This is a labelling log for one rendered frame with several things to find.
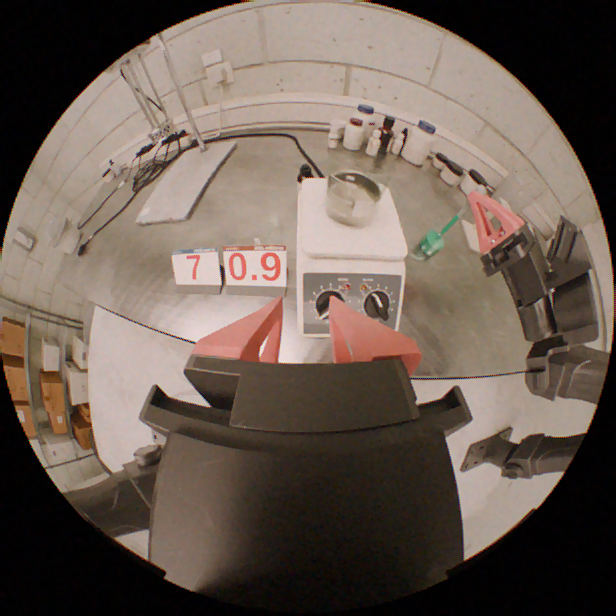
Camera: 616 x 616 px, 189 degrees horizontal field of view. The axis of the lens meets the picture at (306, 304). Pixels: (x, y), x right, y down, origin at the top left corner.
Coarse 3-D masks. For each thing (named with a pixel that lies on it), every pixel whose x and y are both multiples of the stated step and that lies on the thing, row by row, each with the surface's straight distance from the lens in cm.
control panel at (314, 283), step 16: (320, 272) 20; (304, 288) 21; (320, 288) 21; (336, 288) 21; (352, 288) 21; (368, 288) 22; (384, 288) 22; (400, 288) 23; (304, 304) 21; (352, 304) 22; (304, 320) 22; (320, 320) 22
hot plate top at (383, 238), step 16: (304, 192) 24; (320, 192) 24; (304, 208) 22; (320, 208) 22; (384, 208) 25; (304, 224) 21; (320, 224) 21; (384, 224) 23; (400, 224) 24; (304, 240) 20; (320, 240) 20; (336, 240) 20; (352, 240) 20; (368, 240) 21; (384, 240) 22; (400, 240) 23; (320, 256) 19; (336, 256) 20; (352, 256) 20; (368, 256) 20; (384, 256) 21; (400, 256) 22
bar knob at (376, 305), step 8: (368, 296) 22; (376, 296) 20; (384, 296) 22; (368, 304) 22; (376, 304) 21; (384, 304) 23; (368, 312) 22; (376, 312) 22; (384, 312) 21; (384, 320) 22
